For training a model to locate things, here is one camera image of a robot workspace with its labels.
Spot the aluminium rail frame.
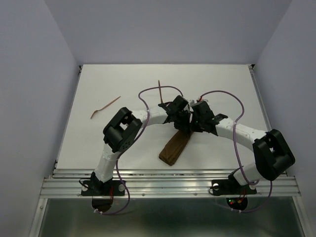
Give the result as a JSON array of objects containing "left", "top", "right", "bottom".
[{"left": 29, "top": 64, "right": 307, "bottom": 237}]

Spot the brown cloth napkin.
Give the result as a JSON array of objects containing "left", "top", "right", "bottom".
[{"left": 158, "top": 130, "right": 193, "bottom": 166}]

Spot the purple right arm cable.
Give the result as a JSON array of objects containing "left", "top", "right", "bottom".
[{"left": 198, "top": 90, "right": 274, "bottom": 214}]

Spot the brown wooden knife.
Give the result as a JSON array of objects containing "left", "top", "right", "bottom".
[{"left": 158, "top": 80, "right": 163, "bottom": 104}]

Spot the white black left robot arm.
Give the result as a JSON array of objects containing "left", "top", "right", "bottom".
[{"left": 88, "top": 95, "right": 193, "bottom": 195}]

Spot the brown wooden fork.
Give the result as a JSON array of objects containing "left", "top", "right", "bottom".
[{"left": 90, "top": 96, "right": 121, "bottom": 119}]

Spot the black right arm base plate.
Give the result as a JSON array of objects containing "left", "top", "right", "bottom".
[{"left": 208, "top": 179, "right": 257, "bottom": 196}]

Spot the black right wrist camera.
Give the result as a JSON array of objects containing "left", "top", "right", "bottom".
[{"left": 192, "top": 101, "right": 214, "bottom": 119}]

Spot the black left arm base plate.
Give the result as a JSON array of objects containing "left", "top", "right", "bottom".
[{"left": 80, "top": 180, "right": 125, "bottom": 197}]

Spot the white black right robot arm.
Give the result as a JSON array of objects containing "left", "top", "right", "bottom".
[{"left": 191, "top": 101, "right": 295, "bottom": 193}]

